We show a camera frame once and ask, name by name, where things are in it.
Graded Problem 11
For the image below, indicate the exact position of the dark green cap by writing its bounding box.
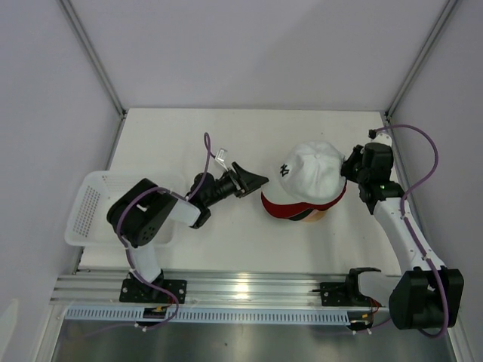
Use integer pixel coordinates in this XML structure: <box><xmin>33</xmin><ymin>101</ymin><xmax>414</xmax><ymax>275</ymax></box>
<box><xmin>289</xmin><ymin>210</ymin><xmax>308</xmax><ymax>221</ymax></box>

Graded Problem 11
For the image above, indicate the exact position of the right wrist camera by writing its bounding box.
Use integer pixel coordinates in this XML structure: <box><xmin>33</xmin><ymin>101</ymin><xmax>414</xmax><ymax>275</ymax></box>
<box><xmin>368</xmin><ymin>130</ymin><xmax>392</xmax><ymax>147</ymax></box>

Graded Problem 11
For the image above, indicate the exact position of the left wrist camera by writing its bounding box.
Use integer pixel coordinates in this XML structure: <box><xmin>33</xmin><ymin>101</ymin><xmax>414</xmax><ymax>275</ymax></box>
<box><xmin>214</xmin><ymin>148</ymin><xmax>229</xmax><ymax>170</ymax></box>

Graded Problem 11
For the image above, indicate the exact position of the white plastic bin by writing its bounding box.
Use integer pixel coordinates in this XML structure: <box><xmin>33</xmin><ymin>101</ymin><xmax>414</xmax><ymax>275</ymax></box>
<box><xmin>64</xmin><ymin>170</ymin><xmax>187</xmax><ymax>249</ymax></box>

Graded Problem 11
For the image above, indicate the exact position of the wooden hat stand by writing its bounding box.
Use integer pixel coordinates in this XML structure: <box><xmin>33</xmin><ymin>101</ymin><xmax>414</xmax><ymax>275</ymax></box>
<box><xmin>302</xmin><ymin>210</ymin><xmax>328</xmax><ymax>222</ymax></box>

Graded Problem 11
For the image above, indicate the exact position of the red cap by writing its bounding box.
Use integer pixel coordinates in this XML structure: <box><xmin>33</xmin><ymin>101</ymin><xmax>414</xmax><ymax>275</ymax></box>
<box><xmin>261</xmin><ymin>181</ymin><xmax>347</xmax><ymax>220</ymax></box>

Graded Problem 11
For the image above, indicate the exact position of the aluminium frame post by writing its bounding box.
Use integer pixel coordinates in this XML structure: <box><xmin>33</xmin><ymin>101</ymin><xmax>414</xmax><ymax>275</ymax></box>
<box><xmin>57</xmin><ymin>0</ymin><xmax>126</xmax><ymax>118</ymax></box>
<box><xmin>384</xmin><ymin>0</ymin><xmax>462</xmax><ymax>122</ymax></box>

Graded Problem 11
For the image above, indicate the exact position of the black right mounting bracket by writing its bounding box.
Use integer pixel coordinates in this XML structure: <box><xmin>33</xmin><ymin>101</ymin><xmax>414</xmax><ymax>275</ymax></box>
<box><xmin>311</xmin><ymin>282</ymin><xmax>352</xmax><ymax>307</ymax></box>

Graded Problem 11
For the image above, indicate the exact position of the black left mounting bracket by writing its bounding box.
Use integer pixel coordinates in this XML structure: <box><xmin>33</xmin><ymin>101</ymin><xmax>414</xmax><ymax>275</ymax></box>
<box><xmin>118</xmin><ymin>276</ymin><xmax>188</xmax><ymax>304</ymax></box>

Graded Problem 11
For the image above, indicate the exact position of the aluminium frame post left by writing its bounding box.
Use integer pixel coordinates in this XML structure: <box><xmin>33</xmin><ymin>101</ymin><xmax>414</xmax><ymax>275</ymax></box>
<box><xmin>57</xmin><ymin>0</ymin><xmax>126</xmax><ymax>118</ymax></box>

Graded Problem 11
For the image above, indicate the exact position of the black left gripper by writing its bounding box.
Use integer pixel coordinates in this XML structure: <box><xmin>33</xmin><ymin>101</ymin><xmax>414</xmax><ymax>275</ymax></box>
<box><xmin>205</xmin><ymin>162</ymin><xmax>269</xmax><ymax>207</ymax></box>

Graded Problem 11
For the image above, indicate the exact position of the aluminium frame post right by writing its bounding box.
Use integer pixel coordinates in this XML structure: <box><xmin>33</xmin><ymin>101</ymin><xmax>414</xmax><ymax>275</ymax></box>
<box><xmin>384</xmin><ymin>0</ymin><xmax>462</xmax><ymax>122</ymax></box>

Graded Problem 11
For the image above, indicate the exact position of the black mounting bracket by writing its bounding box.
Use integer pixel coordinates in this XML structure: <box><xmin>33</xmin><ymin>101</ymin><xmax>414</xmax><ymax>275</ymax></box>
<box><xmin>118</xmin><ymin>276</ymin><xmax>188</xmax><ymax>304</ymax></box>
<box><xmin>311</xmin><ymin>282</ymin><xmax>352</xmax><ymax>307</ymax></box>

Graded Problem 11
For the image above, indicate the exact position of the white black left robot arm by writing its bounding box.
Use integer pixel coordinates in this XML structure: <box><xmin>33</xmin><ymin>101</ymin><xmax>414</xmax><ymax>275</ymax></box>
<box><xmin>106</xmin><ymin>162</ymin><xmax>269</xmax><ymax>302</ymax></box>

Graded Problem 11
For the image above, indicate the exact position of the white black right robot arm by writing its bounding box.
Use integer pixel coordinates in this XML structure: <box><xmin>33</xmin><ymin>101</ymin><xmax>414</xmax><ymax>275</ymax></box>
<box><xmin>341</xmin><ymin>142</ymin><xmax>464</xmax><ymax>338</ymax></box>

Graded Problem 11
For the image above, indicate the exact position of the white slotted cable duct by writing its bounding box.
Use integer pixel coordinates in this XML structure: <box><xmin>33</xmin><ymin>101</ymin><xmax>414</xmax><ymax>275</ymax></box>
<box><xmin>65</xmin><ymin>306</ymin><xmax>350</xmax><ymax>326</ymax></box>

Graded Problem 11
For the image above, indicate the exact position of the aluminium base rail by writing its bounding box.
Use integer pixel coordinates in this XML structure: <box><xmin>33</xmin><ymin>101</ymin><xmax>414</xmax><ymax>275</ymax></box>
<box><xmin>48</xmin><ymin>269</ymin><xmax>346</xmax><ymax>311</ymax></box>

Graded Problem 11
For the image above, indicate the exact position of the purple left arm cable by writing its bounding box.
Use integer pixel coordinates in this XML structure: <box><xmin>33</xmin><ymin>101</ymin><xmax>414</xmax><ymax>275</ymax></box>
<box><xmin>81</xmin><ymin>131</ymin><xmax>212</xmax><ymax>336</ymax></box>

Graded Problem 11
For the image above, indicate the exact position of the white cap black logo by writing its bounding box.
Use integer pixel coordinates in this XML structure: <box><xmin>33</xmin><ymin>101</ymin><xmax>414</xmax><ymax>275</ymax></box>
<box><xmin>263</xmin><ymin>141</ymin><xmax>346</xmax><ymax>205</ymax></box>

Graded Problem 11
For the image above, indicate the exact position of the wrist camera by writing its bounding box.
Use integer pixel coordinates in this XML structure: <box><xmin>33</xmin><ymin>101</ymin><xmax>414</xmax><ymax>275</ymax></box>
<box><xmin>368</xmin><ymin>130</ymin><xmax>392</xmax><ymax>147</ymax></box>
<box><xmin>214</xmin><ymin>148</ymin><xmax>229</xmax><ymax>170</ymax></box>

